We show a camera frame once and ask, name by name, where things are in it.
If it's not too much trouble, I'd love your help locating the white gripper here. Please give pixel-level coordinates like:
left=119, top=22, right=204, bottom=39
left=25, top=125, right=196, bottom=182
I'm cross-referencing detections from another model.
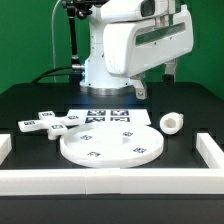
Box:
left=103, top=6, right=193, bottom=100

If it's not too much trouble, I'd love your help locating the white round table top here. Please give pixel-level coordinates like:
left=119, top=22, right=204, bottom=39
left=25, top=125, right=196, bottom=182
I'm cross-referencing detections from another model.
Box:
left=60, top=123, right=164, bottom=168

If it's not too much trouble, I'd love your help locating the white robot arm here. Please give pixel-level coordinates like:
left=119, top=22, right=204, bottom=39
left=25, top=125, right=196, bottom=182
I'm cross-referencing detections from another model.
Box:
left=80, top=0, right=193, bottom=99

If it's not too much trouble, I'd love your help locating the white marker sheet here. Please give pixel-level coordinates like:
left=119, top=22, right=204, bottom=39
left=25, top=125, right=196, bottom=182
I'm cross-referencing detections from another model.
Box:
left=68, top=109, right=151, bottom=125

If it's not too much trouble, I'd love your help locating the white cross-shaped table base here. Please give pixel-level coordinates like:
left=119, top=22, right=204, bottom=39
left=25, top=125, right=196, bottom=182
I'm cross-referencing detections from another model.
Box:
left=18, top=111, right=84, bottom=140

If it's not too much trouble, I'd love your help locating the black cable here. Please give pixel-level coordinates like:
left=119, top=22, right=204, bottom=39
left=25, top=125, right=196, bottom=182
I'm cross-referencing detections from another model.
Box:
left=31, top=65, right=83, bottom=84

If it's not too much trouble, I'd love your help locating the white cable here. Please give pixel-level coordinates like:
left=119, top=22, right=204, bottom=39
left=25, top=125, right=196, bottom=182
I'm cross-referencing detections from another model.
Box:
left=50, top=0, right=64, bottom=84

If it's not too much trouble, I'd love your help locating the white U-shaped boundary frame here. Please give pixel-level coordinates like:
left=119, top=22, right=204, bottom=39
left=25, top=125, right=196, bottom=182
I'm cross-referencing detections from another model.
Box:
left=0, top=133, right=224, bottom=196

